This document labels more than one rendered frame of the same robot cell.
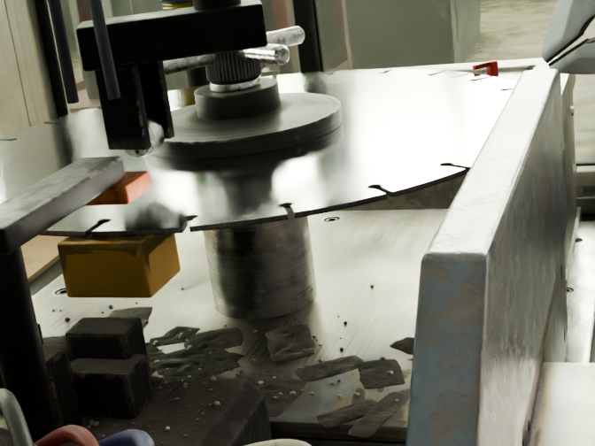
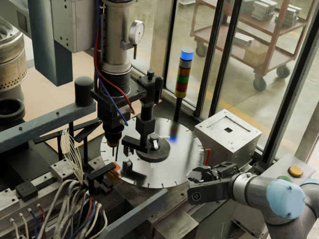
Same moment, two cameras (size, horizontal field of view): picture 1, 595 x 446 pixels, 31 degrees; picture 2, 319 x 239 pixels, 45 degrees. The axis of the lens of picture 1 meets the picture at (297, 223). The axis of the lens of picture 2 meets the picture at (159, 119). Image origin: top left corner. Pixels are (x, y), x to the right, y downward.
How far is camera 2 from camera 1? 0.81 m
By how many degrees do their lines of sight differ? 28
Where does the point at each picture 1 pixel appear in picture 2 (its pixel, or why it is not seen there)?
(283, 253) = not seen: hidden behind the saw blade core
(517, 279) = (122, 228)
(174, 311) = not seen: hidden behind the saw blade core
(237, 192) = (133, 172)
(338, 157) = (154, 170)
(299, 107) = (161, 151)
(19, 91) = (158, 65)
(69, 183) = (105, 170)
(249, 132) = (147, 155)
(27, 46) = (162, 58)
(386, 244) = not seen: hidden behind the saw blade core
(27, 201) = (98, 172)
